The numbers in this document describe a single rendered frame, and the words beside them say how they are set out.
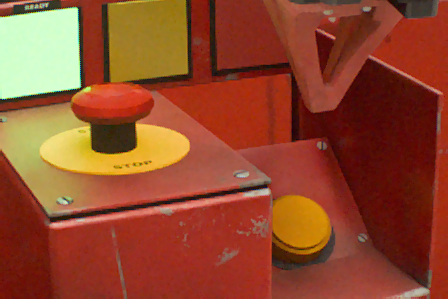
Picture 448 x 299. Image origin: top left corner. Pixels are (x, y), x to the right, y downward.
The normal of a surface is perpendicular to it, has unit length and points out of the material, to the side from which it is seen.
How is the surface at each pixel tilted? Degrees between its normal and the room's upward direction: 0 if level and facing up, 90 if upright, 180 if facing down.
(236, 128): 90
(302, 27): 126
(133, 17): 90
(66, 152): 0
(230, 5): 90
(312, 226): 35
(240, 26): 90
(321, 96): 115
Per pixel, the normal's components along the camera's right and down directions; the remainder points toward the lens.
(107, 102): -0.05, -0.62
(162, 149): -0.03, -0.95
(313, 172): 0.17, -0.61
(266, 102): 0.52, 0.26
